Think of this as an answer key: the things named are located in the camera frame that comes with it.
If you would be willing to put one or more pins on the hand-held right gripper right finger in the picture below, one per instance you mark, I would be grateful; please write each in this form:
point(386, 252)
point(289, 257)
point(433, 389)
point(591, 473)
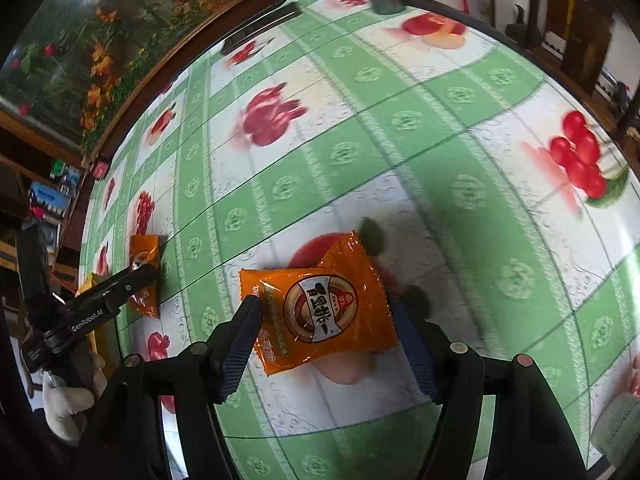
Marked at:
point(419, 355)

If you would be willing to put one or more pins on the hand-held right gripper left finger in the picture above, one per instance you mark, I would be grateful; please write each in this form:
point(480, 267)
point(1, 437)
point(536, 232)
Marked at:
point(244, 347)

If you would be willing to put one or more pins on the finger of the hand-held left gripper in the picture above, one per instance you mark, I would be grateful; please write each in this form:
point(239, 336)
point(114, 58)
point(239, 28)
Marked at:
point(127, 284)

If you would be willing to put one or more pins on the small orange snack packet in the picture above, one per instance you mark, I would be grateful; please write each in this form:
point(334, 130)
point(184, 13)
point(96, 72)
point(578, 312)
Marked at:
point(145, 255)
point(320, 310)

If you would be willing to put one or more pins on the person's left hand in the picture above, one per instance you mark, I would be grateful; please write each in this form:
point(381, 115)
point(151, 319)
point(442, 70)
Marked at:
point(65, 405)

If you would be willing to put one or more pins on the small red box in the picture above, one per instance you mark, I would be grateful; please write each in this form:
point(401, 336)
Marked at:
point(101, 170)

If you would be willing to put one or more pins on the blue plastic container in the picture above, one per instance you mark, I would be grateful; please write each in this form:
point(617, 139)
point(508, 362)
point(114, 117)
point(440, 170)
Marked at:
point(46, 197)

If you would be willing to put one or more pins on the green box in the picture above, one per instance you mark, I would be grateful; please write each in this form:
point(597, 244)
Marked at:
point(62, 168)

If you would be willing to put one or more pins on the wooden shelf unit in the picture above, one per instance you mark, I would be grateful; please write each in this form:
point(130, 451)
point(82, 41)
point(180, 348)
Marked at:
point(20, 170)

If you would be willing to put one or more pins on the green fruit print tablecloth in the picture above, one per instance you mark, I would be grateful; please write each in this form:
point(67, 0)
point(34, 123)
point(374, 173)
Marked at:
point(450, 160)

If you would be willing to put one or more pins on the glass fish tank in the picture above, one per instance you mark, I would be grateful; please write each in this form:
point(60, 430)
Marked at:
point(75, 35)

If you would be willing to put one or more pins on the black remote control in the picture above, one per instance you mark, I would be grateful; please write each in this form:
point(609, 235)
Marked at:
point(265, 22)

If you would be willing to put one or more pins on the wooden chair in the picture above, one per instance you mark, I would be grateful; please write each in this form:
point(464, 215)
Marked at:
point(582, 30)

